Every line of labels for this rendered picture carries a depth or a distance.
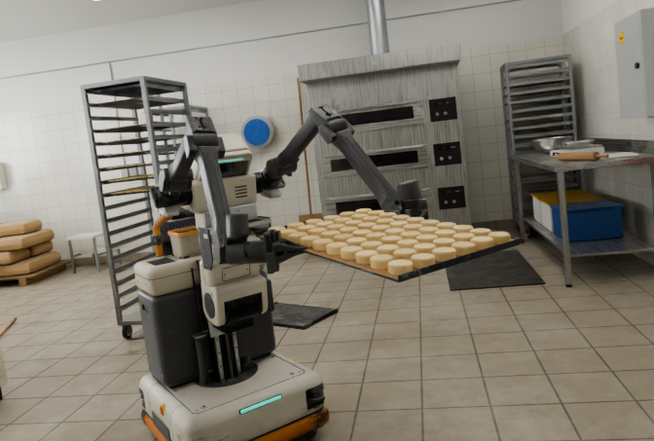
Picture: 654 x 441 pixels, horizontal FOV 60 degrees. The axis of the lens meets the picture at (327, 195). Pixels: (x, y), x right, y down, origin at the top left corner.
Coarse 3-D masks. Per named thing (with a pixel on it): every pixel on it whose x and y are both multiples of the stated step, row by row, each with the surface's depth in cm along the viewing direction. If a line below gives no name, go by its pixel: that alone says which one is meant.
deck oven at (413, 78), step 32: (320, 64) 550; (352, 64) 546; (384, 64) 541; (416, 64) 537; (448, 64) 554; (320, 96) 576; (352, 96) 571; (384, 96) 567; (416, 96) 562; (448, 96) 557; (384, 128) 567; (416, 128) 565; (448, 128) 560; (320, 160) 584; (384, 160) 570; (416, 160) 566; (448, 160) 563; (320, 192) 588; (352, 192) 582; (448, 192) 567
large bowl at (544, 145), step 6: (540, 138) 556; (546, 138) 556; (552, 138) 520; (558, 138) 519; (564, 138) 520; (570, 138) 523; (534, 144) 536; (540, 144) 529; (546, 144) 525; (552, 144) 522; (558, 144) 521; (540, 150) 534; (546, 150) 529
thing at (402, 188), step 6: (414, 180) 175; (402, 186) 176; (408, 186) 174; (414, 186) 174; (402, 192) 178; (408, 192) 175; (414, 192) 174; (420, 192) 176; (402, 198) 179; (408, 198) 175; (414, 198) 175; (402, 204) 179; (396, 210) 180; (402, 210) 179
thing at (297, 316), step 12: (276, 312) 425; (288, 312) 421; (300, 312) 418; (312, 312) 414; (324, 312) 411; (336, 312) 413; (276, 324) 402; (288, 324) 394; (300, 324) 391; (312, 324) 391
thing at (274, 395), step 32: (160, 384) 247; (192, 384) 243; (224, 384) 242; (256, 384) 236; (288, 384) 234; (320, 384) 241; (160, 416) 234; (192, 416) 214; (224, 416) 216; (256, 416) 223; (288, 416) 231; (320, 416) 239
